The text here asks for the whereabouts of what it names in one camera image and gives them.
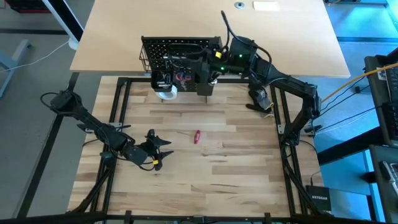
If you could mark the white masking tape roll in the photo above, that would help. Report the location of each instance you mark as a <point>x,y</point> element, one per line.
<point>168,96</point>

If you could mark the black Netgear network switch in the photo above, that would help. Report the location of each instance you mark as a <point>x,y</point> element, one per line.
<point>318,199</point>

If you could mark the black plastic bin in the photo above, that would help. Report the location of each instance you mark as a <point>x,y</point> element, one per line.
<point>155,85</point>
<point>204,89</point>

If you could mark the pale yellow pad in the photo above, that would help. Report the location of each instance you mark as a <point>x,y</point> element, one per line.
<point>265,6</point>

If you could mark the light wood desk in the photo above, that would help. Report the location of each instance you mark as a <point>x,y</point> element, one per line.
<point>280,37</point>

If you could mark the white desk leg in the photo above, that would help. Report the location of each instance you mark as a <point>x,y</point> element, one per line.
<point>60,18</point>

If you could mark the grey metal stand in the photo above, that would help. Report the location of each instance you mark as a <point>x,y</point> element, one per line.
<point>12,62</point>

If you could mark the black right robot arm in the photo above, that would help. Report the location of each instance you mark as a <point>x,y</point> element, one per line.
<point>289,82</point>

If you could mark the round silver desk grommet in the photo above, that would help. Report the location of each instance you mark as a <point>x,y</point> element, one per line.
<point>239,5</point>

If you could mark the black crate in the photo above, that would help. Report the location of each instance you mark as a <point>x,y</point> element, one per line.
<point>28,6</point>

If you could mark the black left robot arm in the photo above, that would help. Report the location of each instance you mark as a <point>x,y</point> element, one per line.
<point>93,127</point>

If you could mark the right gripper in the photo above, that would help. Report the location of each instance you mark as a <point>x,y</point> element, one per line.
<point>217,67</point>

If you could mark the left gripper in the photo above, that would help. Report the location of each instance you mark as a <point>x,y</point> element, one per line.
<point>141,154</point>

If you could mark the dark side desk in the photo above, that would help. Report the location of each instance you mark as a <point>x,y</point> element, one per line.
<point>377,102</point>
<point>377,202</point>

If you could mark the black metal pegboard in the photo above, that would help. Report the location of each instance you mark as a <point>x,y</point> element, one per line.
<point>161,53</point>

